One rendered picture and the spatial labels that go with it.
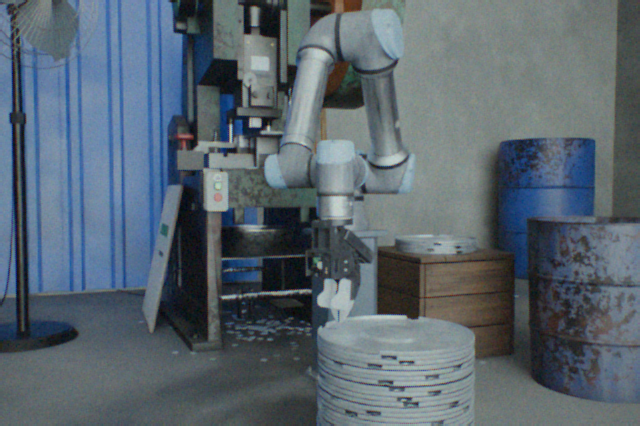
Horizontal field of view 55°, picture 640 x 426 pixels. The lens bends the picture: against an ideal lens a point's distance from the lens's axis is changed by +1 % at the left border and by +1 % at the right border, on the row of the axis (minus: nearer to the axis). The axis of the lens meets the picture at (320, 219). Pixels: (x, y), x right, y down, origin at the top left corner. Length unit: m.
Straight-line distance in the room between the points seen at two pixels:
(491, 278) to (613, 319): 0.48
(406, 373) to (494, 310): 1.16
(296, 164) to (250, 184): 0.98
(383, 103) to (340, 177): 0.46
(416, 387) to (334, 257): 0.29
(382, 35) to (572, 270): 0.82
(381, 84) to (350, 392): 0.80
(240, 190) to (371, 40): 0.97
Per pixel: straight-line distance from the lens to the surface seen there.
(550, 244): 1.83
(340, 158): 1.19
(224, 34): 2.44
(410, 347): 1.09
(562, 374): 1.89
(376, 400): 1.08
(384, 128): 1.64
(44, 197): 3.55
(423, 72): 4.32
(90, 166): 3.55
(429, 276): 2.00
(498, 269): 2.16
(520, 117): 4.78
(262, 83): 2.50
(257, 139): 2.36
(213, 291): 2.22
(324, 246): 1.20
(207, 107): 2.69
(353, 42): 1.51
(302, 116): 1.39
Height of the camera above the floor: 0.57
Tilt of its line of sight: 3 degrees down
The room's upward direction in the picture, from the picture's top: straight up
